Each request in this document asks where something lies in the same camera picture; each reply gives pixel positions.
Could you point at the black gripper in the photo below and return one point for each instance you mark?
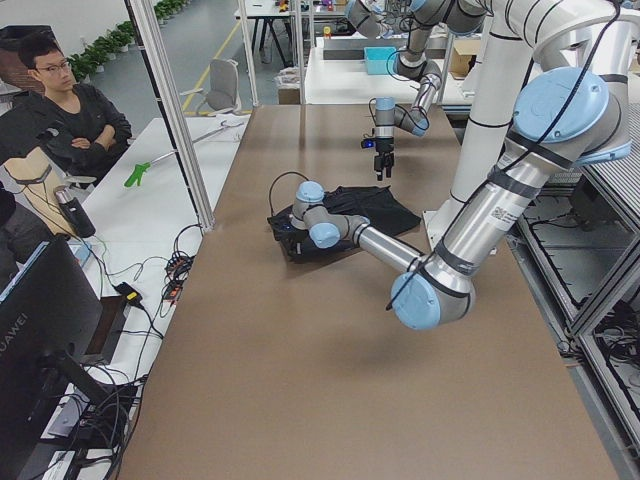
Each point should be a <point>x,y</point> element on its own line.
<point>383,147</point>

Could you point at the black graphic t-shirt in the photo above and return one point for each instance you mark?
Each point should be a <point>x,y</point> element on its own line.
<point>322,223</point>

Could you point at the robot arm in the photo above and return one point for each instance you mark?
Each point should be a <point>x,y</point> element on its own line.
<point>410,63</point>
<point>564,117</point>

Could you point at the blue plastic bin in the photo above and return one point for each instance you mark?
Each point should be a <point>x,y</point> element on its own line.
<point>380,60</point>

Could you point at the cardboard box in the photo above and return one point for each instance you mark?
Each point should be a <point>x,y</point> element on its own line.
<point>463,57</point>

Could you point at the grey office chair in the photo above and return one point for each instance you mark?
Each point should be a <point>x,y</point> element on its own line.
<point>223,95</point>

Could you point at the red power strip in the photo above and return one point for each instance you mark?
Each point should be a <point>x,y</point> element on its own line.
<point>176,273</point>

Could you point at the black power adapter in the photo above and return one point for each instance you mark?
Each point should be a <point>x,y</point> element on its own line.
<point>132,296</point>

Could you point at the person in black jacket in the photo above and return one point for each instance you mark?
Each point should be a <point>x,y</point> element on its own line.
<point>78,127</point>

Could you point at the black water bottle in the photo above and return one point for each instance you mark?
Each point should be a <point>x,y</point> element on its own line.
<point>74,213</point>

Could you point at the black Huawei monitor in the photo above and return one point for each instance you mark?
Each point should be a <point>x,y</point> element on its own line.
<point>51,308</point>

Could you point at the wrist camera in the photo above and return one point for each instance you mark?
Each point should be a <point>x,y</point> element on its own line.
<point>367,143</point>

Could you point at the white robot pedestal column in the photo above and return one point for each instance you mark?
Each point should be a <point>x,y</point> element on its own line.
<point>480,125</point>

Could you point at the aluminium frame post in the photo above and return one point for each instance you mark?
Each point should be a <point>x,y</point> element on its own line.
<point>149,40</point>

